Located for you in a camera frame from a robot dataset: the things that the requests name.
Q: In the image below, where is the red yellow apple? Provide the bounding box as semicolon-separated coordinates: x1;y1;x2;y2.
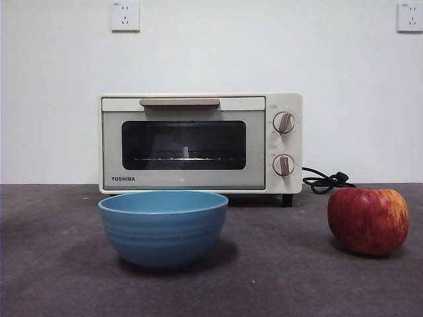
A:
327;187;410;257

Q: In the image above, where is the metal wire oven rack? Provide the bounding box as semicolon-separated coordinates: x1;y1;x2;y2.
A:
132;157;245;164

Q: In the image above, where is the black power cable with plug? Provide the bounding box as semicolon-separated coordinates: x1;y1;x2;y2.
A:
301;166;361;195

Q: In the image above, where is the cream toaster oven body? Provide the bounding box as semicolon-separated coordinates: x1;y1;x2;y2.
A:
98;92;303;208

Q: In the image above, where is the oven door with beige handle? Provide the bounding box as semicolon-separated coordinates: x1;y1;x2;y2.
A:
101;96;267;192

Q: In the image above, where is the round cream oven knob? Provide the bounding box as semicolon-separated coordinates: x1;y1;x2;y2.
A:
272;153;295;176
272;111;296;135

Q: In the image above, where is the blue ribbed bowl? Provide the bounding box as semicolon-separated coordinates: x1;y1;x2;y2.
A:
97;192;229;272

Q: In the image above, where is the white wall socket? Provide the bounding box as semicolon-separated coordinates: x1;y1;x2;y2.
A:
397;3;423;33
111;0;141;33

